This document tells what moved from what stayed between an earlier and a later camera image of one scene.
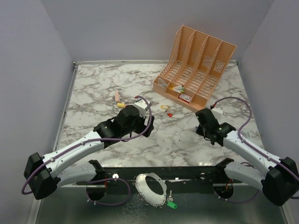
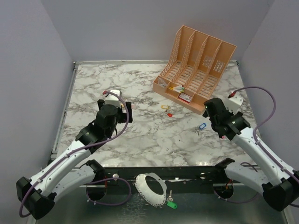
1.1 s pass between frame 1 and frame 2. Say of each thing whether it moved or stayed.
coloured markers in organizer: stayed
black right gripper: moved
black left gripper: moved
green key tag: stayed
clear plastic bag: stayed
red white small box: stayed
